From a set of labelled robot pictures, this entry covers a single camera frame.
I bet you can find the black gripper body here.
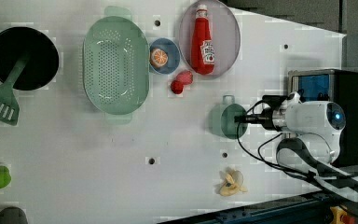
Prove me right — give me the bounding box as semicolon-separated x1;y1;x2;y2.
257;95;287;131

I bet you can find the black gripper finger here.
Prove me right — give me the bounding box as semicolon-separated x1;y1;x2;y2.
234;116;258;124

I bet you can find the green mug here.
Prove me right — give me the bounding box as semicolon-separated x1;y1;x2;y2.
207;94;247;140

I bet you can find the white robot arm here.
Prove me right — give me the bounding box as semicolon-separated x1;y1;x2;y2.
234;92;358;203

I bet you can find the peeled banana toy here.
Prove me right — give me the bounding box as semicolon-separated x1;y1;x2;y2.
219;170;248;197

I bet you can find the pink strawberry toy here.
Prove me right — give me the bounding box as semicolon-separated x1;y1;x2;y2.
176;71;193;85

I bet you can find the black toaster oven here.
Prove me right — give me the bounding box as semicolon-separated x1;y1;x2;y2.
288;69;358;167

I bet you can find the small red strawberry toy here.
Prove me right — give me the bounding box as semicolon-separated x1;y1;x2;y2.
171;80;184;94

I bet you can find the red ketchup bottle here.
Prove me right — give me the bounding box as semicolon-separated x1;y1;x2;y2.
190;4;214;75

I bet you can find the grey round plate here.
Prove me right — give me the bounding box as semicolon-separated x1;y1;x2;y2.
177;0;241;77

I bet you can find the small blue bowl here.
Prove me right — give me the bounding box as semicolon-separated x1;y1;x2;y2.
149;38;181;75

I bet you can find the orange slice toy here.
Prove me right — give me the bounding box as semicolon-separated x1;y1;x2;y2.
150;48;169;68

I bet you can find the green perforated colander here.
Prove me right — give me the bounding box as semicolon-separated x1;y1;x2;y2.
83;6;149;125

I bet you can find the green spatula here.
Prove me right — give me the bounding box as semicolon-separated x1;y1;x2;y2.
0;52;30;126

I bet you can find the black cylindrical cup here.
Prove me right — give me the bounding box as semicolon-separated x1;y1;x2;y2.
0;27;59;91

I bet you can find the grey rounded object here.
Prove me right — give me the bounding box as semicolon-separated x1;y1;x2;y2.
0;207;28;224

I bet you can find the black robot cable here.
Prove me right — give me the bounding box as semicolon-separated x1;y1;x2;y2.
236;99;358;185

